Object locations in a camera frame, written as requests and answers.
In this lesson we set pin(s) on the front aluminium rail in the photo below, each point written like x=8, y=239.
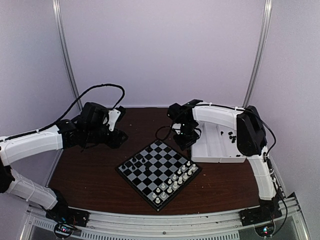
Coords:
x=224, y=225

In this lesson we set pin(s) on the white plastic divided tray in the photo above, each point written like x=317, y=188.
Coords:
x=208, y=148

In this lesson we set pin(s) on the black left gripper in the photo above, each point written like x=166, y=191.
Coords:
x=115, y=142

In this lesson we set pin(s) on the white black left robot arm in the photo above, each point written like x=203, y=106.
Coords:
x=94, y=125

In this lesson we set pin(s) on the left aluminium frame post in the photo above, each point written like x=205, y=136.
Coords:
x=63, y=42

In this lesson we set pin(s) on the black white chessboard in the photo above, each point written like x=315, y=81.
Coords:
x=162, y=158

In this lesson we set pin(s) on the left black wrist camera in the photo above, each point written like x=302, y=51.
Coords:
x=122, y=111

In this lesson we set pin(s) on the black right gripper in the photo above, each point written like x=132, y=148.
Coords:
x=184, y=143

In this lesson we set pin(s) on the aluminium frame post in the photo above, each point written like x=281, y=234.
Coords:
x=263, y=36
x=63, y=42

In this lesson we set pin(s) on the pile of black chess pieces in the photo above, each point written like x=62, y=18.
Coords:
x=229, y=144

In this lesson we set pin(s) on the white chess piece row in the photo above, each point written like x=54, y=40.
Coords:
x=166, y=186

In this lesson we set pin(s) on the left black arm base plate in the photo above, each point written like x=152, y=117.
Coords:
x=62, y=213

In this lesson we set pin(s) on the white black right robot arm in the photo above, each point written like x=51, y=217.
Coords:
x=251, y=138

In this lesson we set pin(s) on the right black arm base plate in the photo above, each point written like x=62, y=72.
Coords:
x=266, y=211

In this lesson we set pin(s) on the right aluminium frame post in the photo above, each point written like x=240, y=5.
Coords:
x=263, y=36

